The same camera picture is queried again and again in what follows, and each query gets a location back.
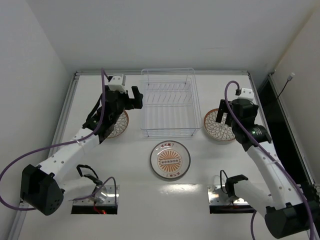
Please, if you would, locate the metal base plate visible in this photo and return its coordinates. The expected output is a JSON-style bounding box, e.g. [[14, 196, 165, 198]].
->
[[206, 185, 250, 206], [72, 185, 119, 207]]

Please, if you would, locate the purple cable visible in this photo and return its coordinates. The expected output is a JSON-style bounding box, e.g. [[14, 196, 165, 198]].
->
[[0, 67, 117, 211], [224, 80, 316, 240]]

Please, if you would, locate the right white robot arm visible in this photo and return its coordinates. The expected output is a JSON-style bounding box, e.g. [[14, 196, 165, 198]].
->
[[216, 98, 320, 239]]

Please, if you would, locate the orange sunburst plate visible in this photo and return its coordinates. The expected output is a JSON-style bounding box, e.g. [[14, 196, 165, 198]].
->
[[149, 140, 191, 181]]

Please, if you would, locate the clear wire dish rack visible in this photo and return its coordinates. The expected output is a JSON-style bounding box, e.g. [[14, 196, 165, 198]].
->
[[140, 68, 203, 138]]

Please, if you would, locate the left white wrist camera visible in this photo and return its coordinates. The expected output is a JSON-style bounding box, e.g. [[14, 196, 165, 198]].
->
[[108, 74, 126, 93]]

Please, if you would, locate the black wall cable white plug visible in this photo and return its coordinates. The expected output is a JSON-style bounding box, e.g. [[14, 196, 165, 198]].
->
[[276, 72, 295, 101]]

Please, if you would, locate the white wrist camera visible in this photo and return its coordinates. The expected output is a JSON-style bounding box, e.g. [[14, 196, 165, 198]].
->
[[235, 87, 255, 101], [108, 74, 126, 93]]

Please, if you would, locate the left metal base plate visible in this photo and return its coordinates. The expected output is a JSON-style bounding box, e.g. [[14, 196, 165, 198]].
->
[[72, 185, 119, 207]]

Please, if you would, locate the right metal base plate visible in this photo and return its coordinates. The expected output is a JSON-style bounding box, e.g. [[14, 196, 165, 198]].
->
[[206, 185, 250, 206]]

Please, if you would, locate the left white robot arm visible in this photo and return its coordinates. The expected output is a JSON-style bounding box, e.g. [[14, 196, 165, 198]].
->
[[20, 85, 143, 216]]

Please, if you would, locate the floral pattern plate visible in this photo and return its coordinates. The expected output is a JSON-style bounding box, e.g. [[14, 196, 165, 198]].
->
[[107, 110, 129, 139], [203, 108, 236, 144]]

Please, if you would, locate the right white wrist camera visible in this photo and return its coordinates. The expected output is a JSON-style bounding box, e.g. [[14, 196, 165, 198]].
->
[[235, 87, 255, 101]]

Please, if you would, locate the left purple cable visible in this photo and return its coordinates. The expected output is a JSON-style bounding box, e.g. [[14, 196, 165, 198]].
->
[[0, 67, 117, 211]]

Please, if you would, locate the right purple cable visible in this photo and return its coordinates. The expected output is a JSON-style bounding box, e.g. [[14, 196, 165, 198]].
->
[[224, 80, 316, 240]]

